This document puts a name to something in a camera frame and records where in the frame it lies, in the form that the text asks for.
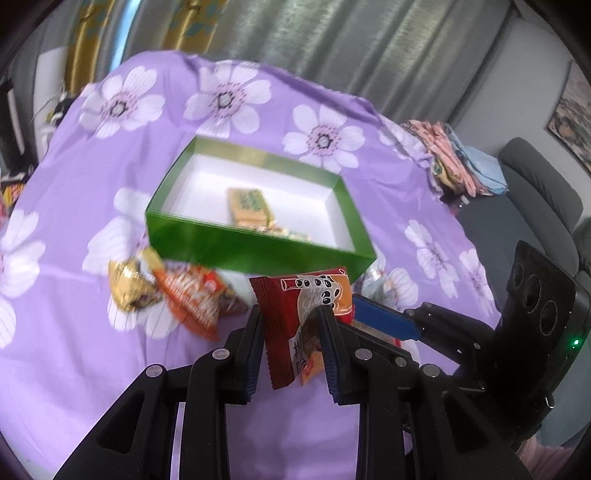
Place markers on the red white carton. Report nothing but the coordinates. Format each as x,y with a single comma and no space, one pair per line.
11,191

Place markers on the gold wrapped snack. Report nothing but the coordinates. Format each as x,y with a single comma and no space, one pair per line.
131,283

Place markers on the red bubble tea snack packet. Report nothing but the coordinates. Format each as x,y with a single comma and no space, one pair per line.
293,349

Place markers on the black camera module on right gripper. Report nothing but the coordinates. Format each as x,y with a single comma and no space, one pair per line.
532,337

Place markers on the grey curtain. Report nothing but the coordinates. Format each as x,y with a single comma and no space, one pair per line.
411,59

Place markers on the pale yellow snack packet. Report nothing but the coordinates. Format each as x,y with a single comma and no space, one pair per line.
284,233

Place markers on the grey sofa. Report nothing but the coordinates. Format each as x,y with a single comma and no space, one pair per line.
540,208

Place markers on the soda cracker packet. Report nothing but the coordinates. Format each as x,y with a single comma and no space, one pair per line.
249,209

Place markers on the framed wall picture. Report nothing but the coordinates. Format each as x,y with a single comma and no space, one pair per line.
570,122

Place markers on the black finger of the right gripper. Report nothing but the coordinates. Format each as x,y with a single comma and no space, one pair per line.
385,319

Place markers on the gold patterned curtain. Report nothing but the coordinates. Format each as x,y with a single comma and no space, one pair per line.
106,33

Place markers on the pile of folded clothes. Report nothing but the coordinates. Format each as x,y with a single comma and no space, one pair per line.
462,169

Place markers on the purple floral tablecloth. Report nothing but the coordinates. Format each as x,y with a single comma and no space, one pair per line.
67,351

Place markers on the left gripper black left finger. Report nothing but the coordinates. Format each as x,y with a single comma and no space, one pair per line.
180,412

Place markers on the silver white snack packet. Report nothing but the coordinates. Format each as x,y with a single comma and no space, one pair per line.
377,285

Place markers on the orange red snack packet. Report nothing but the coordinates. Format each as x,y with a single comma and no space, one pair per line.
197,297

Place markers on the green cardboard box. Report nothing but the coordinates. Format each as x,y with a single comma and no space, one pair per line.
188,217

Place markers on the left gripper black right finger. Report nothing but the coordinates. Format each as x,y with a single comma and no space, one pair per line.
415,423

